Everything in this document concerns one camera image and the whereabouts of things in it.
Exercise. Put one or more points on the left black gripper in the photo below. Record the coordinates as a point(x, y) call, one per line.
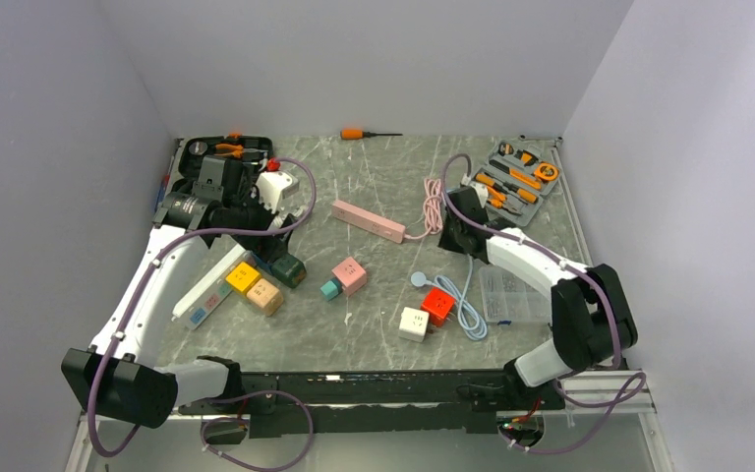
point(265, 247)

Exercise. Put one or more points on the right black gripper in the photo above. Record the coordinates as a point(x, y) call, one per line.
point(445, 241)

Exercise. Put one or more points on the black tool case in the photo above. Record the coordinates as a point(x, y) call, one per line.
point(245, 156)

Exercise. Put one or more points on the dark green cube adapter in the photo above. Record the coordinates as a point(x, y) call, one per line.
point(288, 270)

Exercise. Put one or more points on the red cube adapter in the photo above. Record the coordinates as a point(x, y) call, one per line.
point(438, 305)

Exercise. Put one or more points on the grey tool case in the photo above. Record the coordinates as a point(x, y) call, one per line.
point(519, 175)

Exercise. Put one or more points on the white cube adapter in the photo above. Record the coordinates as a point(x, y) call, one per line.
point(413, 324)

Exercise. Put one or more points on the pink power strip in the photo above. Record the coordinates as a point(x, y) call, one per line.
point(368, 221)

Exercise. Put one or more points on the white power strip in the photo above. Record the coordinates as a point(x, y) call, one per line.
point(209, 291)

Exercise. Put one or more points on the teal cube adapter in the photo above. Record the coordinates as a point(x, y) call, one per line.
point(331, 289)

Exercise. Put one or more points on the pink cube adapter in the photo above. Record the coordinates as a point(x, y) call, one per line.
point(351, 275)

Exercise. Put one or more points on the blue cube adapter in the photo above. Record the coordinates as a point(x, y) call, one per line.
point(262, 263)

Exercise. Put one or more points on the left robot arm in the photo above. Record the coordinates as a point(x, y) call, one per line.
point(117, 375)

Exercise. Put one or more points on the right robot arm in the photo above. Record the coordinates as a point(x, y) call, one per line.
point(591, 320)

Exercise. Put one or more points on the yellow cube adapter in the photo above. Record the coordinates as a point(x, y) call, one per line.
point(243, 278)

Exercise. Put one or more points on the beige cube adapter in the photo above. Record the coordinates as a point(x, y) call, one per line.
point(265, 296)

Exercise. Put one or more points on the clear screw box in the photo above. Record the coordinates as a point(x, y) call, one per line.
point(508, 300)

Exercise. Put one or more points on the blue red pen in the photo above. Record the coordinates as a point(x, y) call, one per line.
point(166, 178)

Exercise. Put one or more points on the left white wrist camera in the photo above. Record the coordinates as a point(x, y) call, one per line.
point(274, 187)

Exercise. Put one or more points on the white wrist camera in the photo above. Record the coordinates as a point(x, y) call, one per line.
point(480, 190)
point(274, 187)

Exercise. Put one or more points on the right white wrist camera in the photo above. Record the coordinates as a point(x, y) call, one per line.
point(480, 190)

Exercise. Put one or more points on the orange handled screwdriver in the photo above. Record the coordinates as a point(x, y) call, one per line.
point(359, 134)

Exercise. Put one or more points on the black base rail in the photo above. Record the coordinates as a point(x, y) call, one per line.
point(474, 401)

